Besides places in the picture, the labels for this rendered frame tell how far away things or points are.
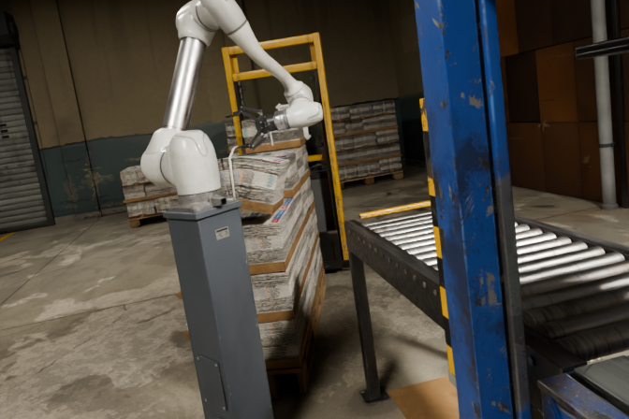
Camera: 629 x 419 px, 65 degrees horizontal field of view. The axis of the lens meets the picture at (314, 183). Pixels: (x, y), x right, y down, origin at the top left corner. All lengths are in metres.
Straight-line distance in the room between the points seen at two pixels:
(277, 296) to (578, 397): 1.59
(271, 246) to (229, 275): 0.44
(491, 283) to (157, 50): 8.83
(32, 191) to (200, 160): 7.99
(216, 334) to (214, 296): 0.14
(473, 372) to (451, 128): 0.35
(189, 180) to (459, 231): 1.21
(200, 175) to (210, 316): 0.50
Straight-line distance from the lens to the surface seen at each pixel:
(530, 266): 1.46
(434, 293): 1.35
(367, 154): 7.96
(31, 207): 9.71
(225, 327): 1.85
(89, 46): 9.49
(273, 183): 2.11
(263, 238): 2.21
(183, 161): 1.75
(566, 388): 0.94
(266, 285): 2.28
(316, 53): 3.82
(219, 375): 1.93
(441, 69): 0.68
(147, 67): 9.32
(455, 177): 0.68
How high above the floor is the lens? 1.28
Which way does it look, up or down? 8 degrees down
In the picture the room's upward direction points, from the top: 8 degrees counter-clockwise
